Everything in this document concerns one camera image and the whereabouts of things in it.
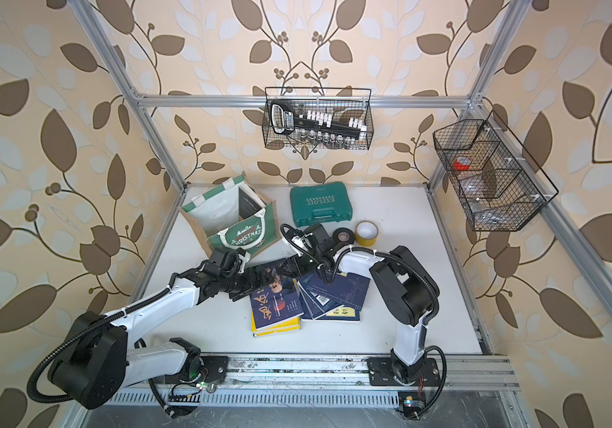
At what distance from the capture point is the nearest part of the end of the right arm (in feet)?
2.37

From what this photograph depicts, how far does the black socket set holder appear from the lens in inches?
33.1

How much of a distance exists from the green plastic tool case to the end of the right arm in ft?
0.83
